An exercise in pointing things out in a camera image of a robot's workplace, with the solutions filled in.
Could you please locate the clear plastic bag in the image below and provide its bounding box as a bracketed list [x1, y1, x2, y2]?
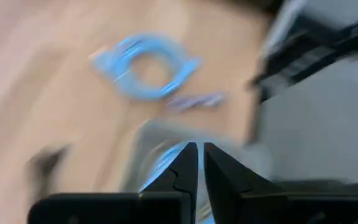
[88, 30, 273, 224]

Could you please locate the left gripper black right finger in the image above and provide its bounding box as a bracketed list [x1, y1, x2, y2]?
[203, 142, 358, 224]

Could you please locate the light blue cable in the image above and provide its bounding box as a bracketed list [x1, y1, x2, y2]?
[90, 32, 202, 191]

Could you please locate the pale lilac cable piece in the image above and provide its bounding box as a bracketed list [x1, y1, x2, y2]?
[165, 91, 226, 112]

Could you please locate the black aluminium table frame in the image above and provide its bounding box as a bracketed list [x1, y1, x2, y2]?
[249, 12, 358, 104]

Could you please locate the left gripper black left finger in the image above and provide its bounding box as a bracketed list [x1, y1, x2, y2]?
[28, 142, 199, 224]

